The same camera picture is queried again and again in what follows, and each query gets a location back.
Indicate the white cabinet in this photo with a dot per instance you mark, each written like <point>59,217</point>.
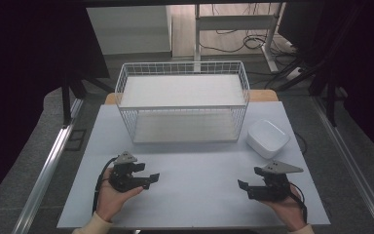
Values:
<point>130,29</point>

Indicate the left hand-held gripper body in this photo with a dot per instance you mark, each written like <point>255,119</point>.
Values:
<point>122,177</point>

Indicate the person's left hand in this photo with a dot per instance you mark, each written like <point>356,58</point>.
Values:
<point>110,200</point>

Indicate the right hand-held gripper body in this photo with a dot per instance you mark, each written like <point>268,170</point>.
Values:
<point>274,187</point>

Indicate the white table sheet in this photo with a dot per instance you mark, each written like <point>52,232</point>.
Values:
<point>191,198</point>

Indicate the person's right hand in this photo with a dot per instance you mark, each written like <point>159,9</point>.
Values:
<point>285,211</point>

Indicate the white square lidded box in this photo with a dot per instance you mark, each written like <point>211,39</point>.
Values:
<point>268,138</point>

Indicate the black stand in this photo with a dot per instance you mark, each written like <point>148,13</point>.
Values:
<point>329,87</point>
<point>66,97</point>

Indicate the white power strip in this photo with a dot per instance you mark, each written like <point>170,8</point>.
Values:
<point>294,73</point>

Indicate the wooden table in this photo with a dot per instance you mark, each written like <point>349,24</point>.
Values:
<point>263,96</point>

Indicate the aluminium rail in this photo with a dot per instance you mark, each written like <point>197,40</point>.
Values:
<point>45,172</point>
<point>350,156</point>

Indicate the black rectangular floor frame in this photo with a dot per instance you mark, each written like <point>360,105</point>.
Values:
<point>76,139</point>

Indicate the white metal desk frame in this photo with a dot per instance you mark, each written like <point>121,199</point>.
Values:
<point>237,22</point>

